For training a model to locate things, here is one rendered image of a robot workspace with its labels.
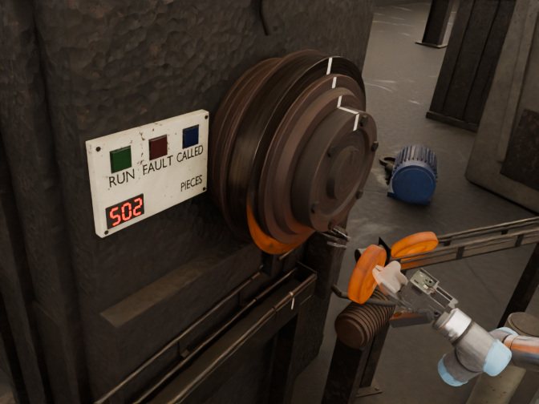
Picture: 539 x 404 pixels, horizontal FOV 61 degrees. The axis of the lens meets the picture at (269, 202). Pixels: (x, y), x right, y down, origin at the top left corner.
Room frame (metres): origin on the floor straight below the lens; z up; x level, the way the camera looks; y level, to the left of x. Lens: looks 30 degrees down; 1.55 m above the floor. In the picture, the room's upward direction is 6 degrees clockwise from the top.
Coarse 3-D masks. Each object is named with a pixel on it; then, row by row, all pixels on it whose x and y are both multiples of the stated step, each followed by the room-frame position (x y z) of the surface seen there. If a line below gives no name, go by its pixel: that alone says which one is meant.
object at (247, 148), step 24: (288, 72) 0.92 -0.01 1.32; (312, 72) 0.92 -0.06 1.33; (336, 72) 1.00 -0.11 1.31; (264, 96) 0.87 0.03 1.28; (288, 96) 0.86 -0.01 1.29; (264, 120) 0.83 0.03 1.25; (240, 144) 0.82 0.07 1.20; (264, 144) 0.81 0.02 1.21; (240, 168) 0.81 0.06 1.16; (240, 192) 0.80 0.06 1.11; (240, 216) 0.81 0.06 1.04; (264, 240) 0.84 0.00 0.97
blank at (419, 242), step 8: (424, 232) 1.26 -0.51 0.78; (432, 232) 1.28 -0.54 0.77; (400, 240) 1.25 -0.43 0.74; (408, 240) 1.24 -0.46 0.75; (416, 240) 1.23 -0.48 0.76; (424, 240) 1.23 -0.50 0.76; (432, 240) 1.25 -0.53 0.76; (392, 248) 1.26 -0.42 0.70; (400, 248) 1.23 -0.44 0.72; (408, 248) 1.24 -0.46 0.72; (416, 248) 1.30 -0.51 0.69; (424, 248) 1.28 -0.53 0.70; (432, 248) 1.30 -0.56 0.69; (392, 256) 1.26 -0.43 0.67
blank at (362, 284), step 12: (372, 252) 0.94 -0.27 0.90; (384, 252) 0.98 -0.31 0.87; (360, 264) 0.91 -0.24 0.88; (372, 264) 0.92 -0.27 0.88; (384, 264) 1.00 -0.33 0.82; (360, 276) 0.89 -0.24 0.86; (372, 276) 0.97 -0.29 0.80; (348, 288) 0.90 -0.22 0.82; (360, 288) 0.88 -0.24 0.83; (372, 288) 0.96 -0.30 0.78; (360, 300) 0.89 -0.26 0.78
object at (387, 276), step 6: (372, 270) 0.93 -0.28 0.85; (384, 270) 0.91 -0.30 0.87; (390, 270) 0.90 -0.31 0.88; (378, 276) 0.92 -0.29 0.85; (384, 276) 0.91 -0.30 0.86; (390, 276) 0.90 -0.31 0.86; (378, 282) 0.91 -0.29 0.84; (384, 282) 0.90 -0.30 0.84; (390, 282) 0.90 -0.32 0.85; (396, 282) 0.89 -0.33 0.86; (390, 288) 0.89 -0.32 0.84; (396, 288) 0.89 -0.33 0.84
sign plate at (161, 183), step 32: (160, 128) 0.77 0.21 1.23; (96, 160) 0.66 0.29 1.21; (160, 160) 0.77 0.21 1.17; (192, 160) 0.84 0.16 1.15; (96, 192) 0.66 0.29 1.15; (128, 192) 0.71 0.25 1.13; (160, 192) 0.77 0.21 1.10; (192, 192) 0.84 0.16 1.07; (96, 224) 0.67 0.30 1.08; (128, 224) 0.71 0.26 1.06
